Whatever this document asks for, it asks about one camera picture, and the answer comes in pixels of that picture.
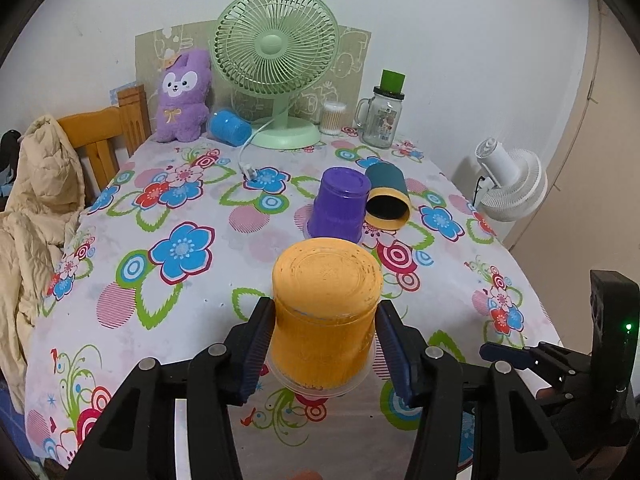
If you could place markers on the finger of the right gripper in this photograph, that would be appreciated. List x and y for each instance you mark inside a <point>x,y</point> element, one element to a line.
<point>530,357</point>

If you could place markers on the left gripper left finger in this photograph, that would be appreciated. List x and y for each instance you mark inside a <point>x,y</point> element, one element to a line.
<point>134,437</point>

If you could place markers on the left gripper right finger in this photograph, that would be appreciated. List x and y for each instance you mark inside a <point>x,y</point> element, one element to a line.
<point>513,438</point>

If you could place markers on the orange plastic cup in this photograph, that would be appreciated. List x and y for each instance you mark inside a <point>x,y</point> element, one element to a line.
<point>326,291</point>

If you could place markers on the teal yellow-rimmed cup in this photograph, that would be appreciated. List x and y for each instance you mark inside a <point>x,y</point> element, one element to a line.
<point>388,204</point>

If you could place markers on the purple plastic cup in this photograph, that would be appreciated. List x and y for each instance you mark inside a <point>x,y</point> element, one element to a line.
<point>340,205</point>

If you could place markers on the blue plastic cup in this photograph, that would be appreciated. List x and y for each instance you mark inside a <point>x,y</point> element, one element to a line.
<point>227,127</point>

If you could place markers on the white standing fan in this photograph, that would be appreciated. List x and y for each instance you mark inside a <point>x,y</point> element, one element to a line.
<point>512,183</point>

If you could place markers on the floral tablecloth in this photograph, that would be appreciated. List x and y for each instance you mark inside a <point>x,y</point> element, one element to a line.
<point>179,247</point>

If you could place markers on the beige quilted jacket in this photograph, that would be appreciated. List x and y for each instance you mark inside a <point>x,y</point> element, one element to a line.
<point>41,216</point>

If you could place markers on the wooden chair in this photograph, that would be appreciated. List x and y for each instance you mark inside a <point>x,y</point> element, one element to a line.
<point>94,133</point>

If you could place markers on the glass jar green lid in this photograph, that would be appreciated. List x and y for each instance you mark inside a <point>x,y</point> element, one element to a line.
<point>377,117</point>

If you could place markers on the purple plush toy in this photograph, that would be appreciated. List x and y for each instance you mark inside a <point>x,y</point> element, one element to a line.
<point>182,110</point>

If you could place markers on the cotton swab container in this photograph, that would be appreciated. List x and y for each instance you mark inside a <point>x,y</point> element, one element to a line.
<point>332,117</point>

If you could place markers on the patterned beige board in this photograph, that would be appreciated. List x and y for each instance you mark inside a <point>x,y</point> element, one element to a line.
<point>341,83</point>

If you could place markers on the green desk fan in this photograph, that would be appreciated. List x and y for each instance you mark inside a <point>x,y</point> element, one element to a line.
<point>273,50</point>

